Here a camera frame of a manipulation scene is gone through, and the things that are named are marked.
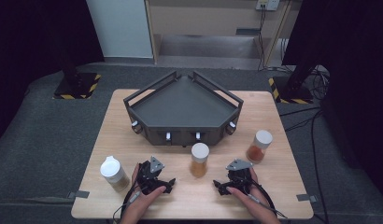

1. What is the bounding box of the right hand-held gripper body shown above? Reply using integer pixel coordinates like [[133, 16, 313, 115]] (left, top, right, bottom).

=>
[[225, 158, 253, 195]]

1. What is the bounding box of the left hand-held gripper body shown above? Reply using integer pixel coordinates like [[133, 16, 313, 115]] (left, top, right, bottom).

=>
[[135, 155, 169, 195]]

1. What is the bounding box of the flip-cap brown spice jar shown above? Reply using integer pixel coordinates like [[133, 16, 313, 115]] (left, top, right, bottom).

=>
[[99, 155, 131, 193]]

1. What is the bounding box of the round-lid yellow spice jar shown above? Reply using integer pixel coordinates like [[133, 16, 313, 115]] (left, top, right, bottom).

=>
[[189, 142, 210, 179]]

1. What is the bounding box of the round-lid red spice jar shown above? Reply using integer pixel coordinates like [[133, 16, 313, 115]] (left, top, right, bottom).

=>
[[245, 129, 274, 164]]

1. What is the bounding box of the dark grey corner shelf rack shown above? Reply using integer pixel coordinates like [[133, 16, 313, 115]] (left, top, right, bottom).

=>
[[122, 70, 245, 147]]

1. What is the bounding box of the person's left hand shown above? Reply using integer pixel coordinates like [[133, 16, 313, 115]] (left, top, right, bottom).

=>
[[125, 163, 167, 218]]

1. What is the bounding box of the person's right hand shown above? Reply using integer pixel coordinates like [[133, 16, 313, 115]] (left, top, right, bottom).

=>
[[226, 167, 277, 220]]

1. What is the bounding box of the grey tape piece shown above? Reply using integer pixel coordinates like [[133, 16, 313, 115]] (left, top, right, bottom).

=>
[[66, 189, 91, 200], [296, 193, 319, 203]]

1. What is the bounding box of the black hazard-striped stand base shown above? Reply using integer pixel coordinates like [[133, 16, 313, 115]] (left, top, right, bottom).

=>
[[52, 72, 102, 101], [268, 76, 315, 105]]

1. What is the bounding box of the dark grey label strip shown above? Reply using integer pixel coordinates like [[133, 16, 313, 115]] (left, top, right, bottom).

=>
[[235, 28, 262, 36]]

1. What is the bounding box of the white panel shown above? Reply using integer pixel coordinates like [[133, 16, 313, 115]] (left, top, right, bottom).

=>
[[85, 0, 154, 59]]

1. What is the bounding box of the black curtain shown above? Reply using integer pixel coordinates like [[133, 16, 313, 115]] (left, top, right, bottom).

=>
[[281, 0, 383, 203], [0, 0, 106, 147]]

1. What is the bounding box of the left hand-held gripper cable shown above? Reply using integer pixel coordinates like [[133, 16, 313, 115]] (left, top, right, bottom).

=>
[[112, 178, 143, 224]]

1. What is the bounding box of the hand-held gripper cable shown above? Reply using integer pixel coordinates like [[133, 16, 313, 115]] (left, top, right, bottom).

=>
[[112, 178, 143, 224], [247, 178, 289, 219]]

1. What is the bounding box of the right hand-held gripper cable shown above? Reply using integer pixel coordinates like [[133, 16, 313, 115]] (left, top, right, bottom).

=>
[[247, 178, 289, 219]]

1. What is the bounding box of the black floor cable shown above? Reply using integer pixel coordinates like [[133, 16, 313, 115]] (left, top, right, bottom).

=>
[[278, 106, 332, 224]]

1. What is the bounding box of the black stand post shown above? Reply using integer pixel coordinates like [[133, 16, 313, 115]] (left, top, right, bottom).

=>
[[57, 36, 85, 90], [286, 59, 321, 94]]

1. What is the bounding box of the tangled black cable bundle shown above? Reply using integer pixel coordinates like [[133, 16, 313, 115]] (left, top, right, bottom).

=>
[[305, 64, 332, 101]]

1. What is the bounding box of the black socket cable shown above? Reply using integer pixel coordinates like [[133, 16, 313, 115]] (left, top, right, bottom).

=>
[[256, 5, 269, 72]]

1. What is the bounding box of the white wall socket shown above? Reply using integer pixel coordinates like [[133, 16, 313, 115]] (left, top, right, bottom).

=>
[[255, 0, 280, 12]]

